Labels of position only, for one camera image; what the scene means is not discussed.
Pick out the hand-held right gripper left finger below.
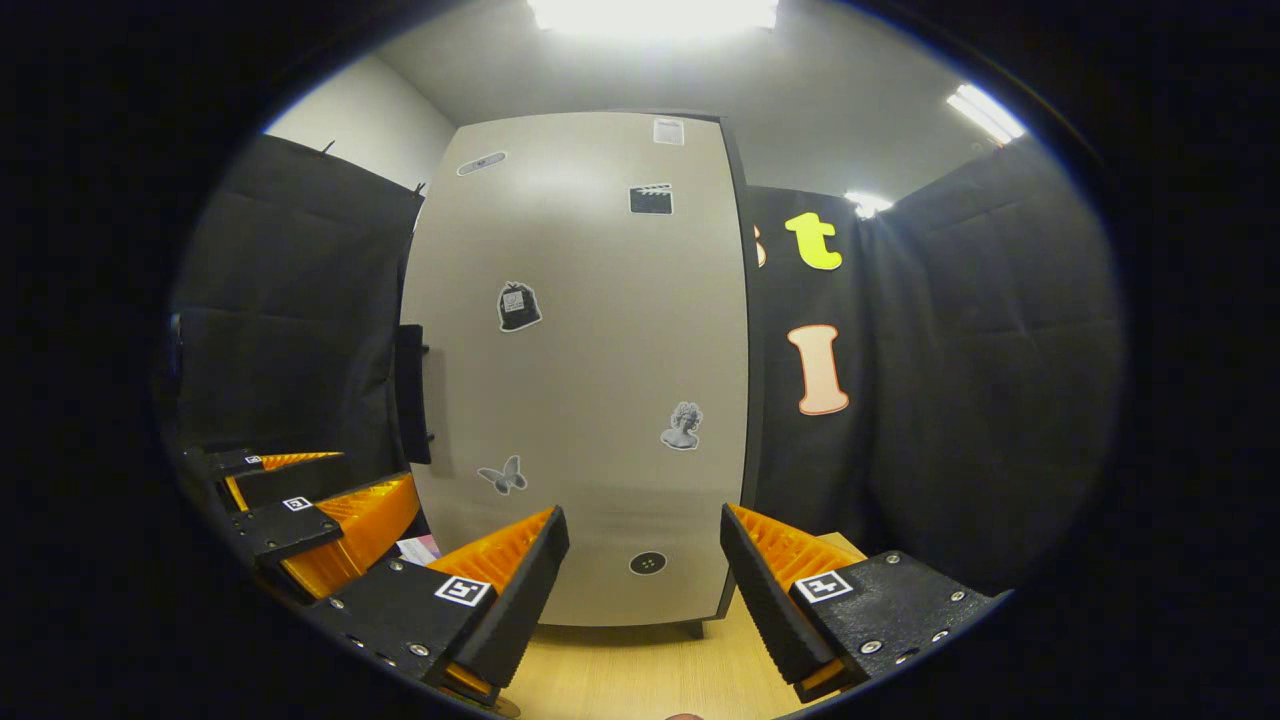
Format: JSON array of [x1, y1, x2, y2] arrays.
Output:
[[305, 505, 571, 711]]

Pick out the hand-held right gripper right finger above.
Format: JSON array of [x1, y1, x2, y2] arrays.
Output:
[[720, 503, 1011, 703]]

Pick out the black door handle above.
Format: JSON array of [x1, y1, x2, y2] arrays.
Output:
[[395, 324, 433, 466]]

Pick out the grey cabinet door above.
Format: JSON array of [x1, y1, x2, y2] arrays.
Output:
[[400, 112, 751, 629]]

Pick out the black backdrop cloth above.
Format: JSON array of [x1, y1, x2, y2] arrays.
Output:
[[165, 135, 1126, 601]]

